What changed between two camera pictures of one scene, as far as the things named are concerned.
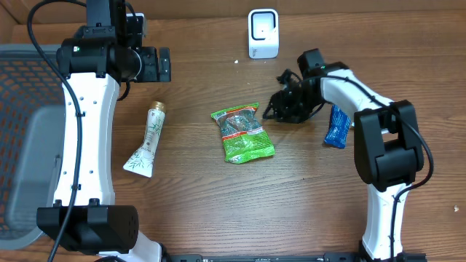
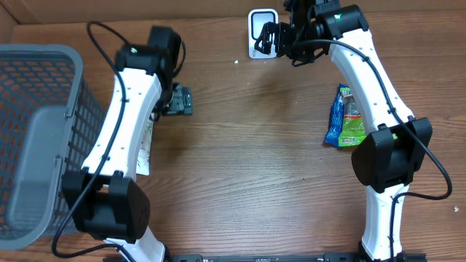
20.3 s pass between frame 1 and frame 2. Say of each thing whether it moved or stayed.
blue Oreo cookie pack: stayed
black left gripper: moved
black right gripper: moved
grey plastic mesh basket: stayed
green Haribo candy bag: moved
